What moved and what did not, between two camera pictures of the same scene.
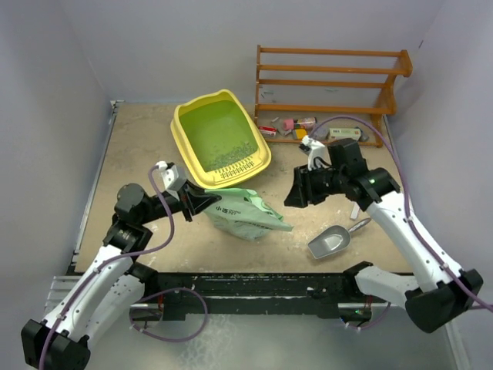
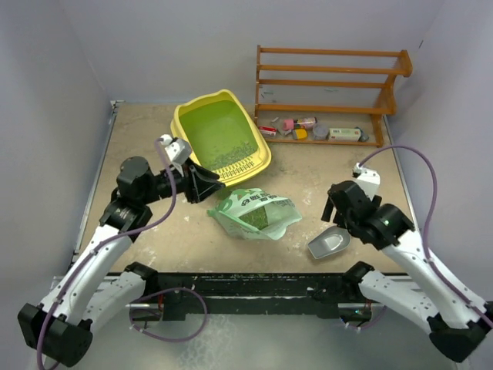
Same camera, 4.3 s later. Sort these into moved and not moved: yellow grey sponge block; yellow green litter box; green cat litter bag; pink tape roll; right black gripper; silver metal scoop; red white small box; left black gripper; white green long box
Moved: right black gripper; left black gripper; green cat litter bag
Not moved: red white small box; yellow grey sponge block; yellow green litter box; silver metal scoop; white green long box; pink tape roll
